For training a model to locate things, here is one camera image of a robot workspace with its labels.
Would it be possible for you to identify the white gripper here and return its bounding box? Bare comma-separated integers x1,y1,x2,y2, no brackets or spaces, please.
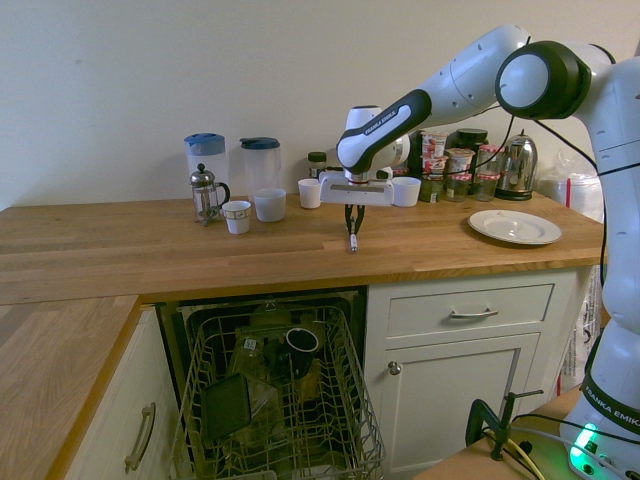
317,169,397,235

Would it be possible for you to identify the built-in dishwasher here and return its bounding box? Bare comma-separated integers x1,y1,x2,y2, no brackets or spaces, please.
153,285,370,480

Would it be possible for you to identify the plain white cup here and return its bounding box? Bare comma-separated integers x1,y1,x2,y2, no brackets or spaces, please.
297,177,323,210
391,175,423,209

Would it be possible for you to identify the small jar black lid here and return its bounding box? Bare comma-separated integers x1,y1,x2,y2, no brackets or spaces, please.
306,151,328,181

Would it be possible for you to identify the green glass jar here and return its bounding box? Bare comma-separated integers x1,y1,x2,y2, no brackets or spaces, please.
419,172,446,204

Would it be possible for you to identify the wide white cup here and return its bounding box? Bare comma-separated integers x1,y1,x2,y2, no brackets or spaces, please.
252,187,288,224

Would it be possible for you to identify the red and white yogurt pot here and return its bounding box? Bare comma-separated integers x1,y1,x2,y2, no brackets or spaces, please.
420,154,448,176
420,130,449,159

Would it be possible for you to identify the clear pitcher dark blue lid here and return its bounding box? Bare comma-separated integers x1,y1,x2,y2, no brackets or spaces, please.
238,136,283,201

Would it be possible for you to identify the glass jar red gingham lid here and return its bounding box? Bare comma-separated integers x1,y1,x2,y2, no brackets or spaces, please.
444,172,473,203
474,170,502,203
476,144,504,174

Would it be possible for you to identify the small white patterned cup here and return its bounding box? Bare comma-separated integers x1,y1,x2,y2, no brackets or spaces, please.
221,200,253,236

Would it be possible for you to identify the white drawer front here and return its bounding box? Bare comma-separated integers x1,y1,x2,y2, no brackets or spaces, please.
386,282,556,338

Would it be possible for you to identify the tall white yogurt pot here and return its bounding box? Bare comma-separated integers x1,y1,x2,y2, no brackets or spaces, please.
445,147,476,177

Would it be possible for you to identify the large dark jar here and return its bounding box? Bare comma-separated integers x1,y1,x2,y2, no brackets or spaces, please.
453,127,490,153

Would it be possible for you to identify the black mug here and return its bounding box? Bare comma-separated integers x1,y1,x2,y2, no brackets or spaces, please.
278,326,321,382

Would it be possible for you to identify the glass and metal french press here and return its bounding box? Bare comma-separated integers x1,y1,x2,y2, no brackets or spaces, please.
188,162,232,228

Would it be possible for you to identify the clear pitcher light blue lid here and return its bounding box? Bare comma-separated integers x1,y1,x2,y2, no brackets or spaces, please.
183,132,229,202

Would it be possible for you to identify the white ceramic plate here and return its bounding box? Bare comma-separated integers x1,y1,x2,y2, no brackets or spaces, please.
467,208,564,247

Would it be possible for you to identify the stainless steel kettle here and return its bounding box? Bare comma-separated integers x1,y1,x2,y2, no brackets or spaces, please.
494,129,540,203

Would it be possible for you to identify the glass jar with label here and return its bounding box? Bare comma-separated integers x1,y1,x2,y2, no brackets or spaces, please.
226,333,267,382

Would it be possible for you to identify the white cabinet door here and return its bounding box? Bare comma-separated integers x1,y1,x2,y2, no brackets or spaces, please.
384,331,542,477

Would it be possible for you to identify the clear plastic bag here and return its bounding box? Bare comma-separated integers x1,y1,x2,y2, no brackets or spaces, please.
536,148,605,224

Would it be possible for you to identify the black square container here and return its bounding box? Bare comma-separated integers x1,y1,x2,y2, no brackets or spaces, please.
200,373,253,442

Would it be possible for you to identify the black metal clamp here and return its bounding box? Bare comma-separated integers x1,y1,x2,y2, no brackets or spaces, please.
465,389,545,462

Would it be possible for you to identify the printed plastic bag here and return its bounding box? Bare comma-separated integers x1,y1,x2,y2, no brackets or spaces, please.
558,264,610,397

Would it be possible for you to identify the metal drawer handle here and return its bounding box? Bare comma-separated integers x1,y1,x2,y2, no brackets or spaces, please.
447,307,500,320

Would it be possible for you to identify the metal wire dishwasher rack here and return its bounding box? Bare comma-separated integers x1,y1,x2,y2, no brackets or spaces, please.
168,303,387,480

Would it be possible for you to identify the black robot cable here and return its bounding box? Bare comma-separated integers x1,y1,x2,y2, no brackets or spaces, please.
469,112,640,266

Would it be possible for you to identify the grey cable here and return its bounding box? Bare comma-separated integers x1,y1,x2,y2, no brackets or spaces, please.
509,424,631,480

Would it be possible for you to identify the yellow cable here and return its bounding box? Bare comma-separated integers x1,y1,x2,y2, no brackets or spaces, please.
508,437,540,480

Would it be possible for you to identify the brass cabinet handle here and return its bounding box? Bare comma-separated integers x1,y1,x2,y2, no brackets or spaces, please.
123,401,157,474

